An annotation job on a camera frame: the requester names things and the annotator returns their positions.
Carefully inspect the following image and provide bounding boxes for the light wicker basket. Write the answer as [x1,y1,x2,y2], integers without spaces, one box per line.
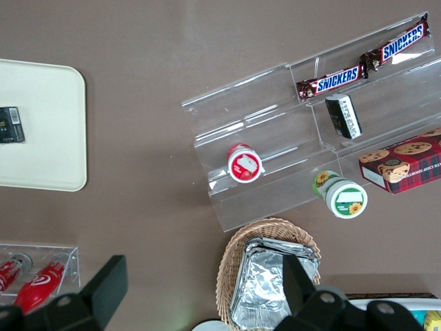
[216,217,322,327]

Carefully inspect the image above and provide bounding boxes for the green sunflower lidded cup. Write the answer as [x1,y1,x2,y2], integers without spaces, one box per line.
[311,170,369,220]

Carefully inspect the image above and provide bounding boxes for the beige plastic tray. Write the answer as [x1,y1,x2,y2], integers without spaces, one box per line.
[0,58,88,192]

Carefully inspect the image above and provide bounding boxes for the aluminium foil tray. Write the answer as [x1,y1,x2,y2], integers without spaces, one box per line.
[244,237,322,263]

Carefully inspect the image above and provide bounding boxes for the black and white small box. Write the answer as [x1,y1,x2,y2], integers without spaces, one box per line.
[325,93,364,141]

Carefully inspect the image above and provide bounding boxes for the black card box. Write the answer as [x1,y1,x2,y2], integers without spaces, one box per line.
[0,106,26,146]

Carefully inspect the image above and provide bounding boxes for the white snack tray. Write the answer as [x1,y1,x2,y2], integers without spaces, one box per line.
[346,297,441,331]

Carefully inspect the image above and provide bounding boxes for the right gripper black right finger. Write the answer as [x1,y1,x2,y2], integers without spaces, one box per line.
[281,255,320,317]

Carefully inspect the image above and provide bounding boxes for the clear acrylic stepped shelf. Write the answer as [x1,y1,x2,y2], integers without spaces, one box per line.
[181,12,441,232]

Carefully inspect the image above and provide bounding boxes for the yellow snack packet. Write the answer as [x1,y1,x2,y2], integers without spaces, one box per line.
[424,310,441,331]

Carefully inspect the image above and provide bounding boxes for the clear acrylic bottle rack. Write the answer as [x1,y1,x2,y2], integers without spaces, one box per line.
[0,243,82,306]

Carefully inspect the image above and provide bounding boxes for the red cola bottle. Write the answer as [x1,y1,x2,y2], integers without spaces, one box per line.
[0,252,34,297]
[12,252,72,315]

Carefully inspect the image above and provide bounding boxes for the silver foil packets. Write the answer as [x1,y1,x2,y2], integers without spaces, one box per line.
[229,248,321,330]

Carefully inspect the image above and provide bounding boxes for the red tartan cookie box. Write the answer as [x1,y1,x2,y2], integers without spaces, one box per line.
[358,126,441,195]

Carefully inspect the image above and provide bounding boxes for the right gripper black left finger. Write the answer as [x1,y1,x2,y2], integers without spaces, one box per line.
[79,254,129,321]

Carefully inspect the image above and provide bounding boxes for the Snickers bar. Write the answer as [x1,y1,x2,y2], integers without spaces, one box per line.
[296,64,370,103]
[359,12,431,72]

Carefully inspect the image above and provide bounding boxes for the red strawberry lidded cup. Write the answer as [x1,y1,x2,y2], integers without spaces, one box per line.
[225,143,267,183]

